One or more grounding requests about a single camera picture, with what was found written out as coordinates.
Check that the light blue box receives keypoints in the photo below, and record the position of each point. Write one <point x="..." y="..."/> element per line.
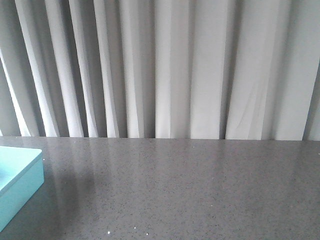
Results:
<point x="21" y="175"/>

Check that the grey pleated curtain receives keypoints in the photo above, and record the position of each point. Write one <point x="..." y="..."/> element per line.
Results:
<point x="167" y="69"/>

